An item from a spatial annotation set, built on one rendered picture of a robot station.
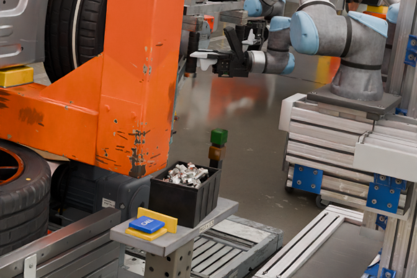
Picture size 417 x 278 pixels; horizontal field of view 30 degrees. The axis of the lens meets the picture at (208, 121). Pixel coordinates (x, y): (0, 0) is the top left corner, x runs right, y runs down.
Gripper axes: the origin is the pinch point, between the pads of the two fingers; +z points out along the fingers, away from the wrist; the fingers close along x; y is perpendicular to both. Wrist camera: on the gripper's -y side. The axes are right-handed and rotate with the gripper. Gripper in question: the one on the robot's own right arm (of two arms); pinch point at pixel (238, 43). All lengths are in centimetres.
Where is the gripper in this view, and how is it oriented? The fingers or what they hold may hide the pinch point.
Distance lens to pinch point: 285.8
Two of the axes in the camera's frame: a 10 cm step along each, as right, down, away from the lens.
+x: 8.7, 2.2, -4.3
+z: -4.7, 1.7, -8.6
